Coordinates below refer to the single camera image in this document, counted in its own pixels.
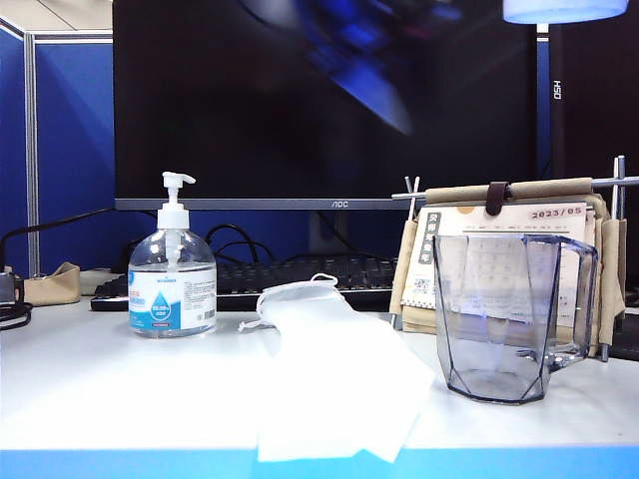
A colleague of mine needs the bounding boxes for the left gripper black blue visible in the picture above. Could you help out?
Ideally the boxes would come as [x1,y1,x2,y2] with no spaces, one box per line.
[239,0,460,136]

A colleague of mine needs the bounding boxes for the transparent plastic cup with handle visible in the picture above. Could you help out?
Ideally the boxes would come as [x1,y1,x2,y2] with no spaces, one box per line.
[431,233,599,405]

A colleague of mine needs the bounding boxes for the paper desk calendar pages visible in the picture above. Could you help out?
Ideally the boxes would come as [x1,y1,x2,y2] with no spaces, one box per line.
[401,202,588,333]

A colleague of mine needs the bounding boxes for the large black AOC monitor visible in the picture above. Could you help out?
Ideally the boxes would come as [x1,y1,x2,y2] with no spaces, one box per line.
[112,0,539,255]

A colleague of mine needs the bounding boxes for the black keyboard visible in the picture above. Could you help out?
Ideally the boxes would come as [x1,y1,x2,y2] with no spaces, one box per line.
[91,253,400,313]

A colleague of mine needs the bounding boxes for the black HSD monitor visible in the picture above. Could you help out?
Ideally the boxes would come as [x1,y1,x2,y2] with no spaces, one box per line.
[548,22,639,181]

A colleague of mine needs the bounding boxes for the clear hand sanitizer pump bottle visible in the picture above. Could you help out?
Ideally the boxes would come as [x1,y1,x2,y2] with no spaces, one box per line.
[128,172,219,339]

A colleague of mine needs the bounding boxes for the beige fabric metal calendar stand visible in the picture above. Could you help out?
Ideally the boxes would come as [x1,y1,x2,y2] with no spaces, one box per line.
[388,155,639,363]

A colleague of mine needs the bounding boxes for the beige fabric pouch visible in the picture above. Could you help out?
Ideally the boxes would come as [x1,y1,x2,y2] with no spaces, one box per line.
[23,261,82,306]

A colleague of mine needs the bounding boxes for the black box power adapter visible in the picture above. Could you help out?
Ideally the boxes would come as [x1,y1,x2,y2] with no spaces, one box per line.
[0,266,25,305]

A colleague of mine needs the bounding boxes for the brown leather snap strap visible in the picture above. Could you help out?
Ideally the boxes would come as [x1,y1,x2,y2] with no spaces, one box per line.
[486,182,513,217]

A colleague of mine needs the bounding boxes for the black cable behind monitor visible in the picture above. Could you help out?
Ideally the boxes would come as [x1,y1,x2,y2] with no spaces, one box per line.
[207,224,276,265]

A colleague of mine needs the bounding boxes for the thick black cable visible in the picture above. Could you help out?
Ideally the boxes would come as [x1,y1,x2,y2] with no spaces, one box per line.
[0,207,117,260]

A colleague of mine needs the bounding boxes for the black adapter cable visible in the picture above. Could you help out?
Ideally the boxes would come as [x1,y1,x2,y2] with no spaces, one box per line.
[0,298,35,331]

